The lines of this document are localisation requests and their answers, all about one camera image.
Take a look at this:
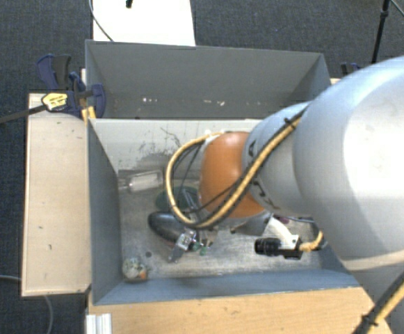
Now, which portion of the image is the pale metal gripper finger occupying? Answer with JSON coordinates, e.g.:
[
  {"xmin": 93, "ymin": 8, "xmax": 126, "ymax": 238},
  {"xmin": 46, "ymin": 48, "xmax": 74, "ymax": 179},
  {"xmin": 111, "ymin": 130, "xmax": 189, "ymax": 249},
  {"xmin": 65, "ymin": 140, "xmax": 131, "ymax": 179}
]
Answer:
[{"xmin": 168, "ymin": 228, "xmax": 197, "ymax": 264}]

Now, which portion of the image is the white green orange small ball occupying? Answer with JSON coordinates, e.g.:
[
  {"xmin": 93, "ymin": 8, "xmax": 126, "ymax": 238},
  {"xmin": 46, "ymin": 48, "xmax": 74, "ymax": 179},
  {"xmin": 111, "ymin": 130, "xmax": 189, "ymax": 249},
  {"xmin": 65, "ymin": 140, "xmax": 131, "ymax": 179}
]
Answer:
[{"xmin": 122, "ymin": 257, "xmax": 150, "ymax": 281}]

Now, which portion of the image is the black cylinder on white bracket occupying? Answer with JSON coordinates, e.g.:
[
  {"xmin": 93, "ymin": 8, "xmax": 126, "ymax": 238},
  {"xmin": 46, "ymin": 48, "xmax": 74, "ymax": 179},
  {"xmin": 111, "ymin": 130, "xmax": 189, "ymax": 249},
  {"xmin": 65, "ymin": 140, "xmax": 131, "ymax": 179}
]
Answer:
[{"xmin": 254, "ymin": 217, "xmax": 304, "ymax": 260}]

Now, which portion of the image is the black oval case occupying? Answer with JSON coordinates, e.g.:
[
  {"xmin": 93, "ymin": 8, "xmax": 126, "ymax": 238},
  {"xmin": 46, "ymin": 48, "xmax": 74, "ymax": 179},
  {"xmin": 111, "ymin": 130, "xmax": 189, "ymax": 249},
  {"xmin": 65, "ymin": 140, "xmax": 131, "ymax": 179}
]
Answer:
[{"xmin": 147, "ymin": 211, "xmax": 190, "ymax": 246}]

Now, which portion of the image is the grey metal bin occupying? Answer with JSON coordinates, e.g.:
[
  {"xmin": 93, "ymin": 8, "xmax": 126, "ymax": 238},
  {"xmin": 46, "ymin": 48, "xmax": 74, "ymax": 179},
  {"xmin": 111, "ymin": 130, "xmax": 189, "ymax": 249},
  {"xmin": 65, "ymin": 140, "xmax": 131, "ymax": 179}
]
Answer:
[{"xmin": 84, "ymin": 39, "xmax": 363, "ymax": 307}]

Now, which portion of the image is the clear glass jar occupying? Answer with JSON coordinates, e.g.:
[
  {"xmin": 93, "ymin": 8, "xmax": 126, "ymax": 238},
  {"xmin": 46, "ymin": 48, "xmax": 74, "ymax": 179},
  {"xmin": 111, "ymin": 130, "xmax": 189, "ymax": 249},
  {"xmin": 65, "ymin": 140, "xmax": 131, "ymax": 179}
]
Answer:
[{"xmin": 119, "ymin": 170, "xmax": 164, "ymax": 195}]

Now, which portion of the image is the pale wood flat board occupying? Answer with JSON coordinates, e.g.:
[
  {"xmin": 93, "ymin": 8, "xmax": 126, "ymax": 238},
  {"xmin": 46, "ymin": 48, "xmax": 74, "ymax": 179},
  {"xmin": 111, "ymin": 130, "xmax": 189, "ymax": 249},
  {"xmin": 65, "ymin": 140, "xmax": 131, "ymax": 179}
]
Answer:
[{"xmin": 20, "ymin": 92, "xmax": 93, "ymax": 297}]

